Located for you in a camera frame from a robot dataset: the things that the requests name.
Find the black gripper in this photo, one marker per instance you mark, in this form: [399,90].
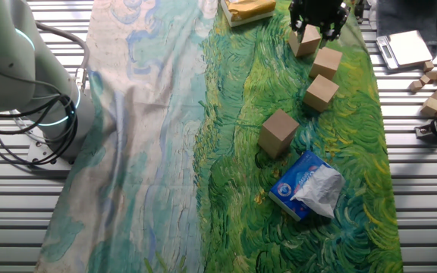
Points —
[319,9]

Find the wooden cube block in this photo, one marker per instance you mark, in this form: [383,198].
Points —
[325,62]
[320,93]
[281,123]
[305,43]
[271,148]

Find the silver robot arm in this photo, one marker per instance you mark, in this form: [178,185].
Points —
[13,57]

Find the gold tissue pack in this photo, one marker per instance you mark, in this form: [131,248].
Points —
[249,9]

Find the silver digital scale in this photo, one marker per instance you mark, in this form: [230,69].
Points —
[408,47]

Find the dark grey cloth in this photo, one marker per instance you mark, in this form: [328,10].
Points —
[412,15]

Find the blue tissue pack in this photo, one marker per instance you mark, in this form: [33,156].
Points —
[294,178]

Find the green blue painting print cloth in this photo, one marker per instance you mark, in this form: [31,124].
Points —
[146,132]

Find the metal base plate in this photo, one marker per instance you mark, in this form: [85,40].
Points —
[38,153]

